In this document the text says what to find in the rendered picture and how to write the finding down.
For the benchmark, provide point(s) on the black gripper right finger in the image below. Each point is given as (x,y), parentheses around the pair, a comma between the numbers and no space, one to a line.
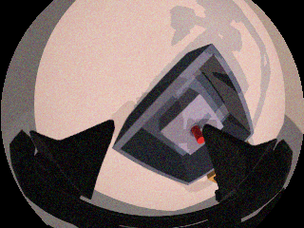
(233,160)

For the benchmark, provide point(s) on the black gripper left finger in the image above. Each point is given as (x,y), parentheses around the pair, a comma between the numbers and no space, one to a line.
(80,156)

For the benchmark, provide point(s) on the dark red peg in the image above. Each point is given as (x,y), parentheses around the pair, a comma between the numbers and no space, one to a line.
(197,133)

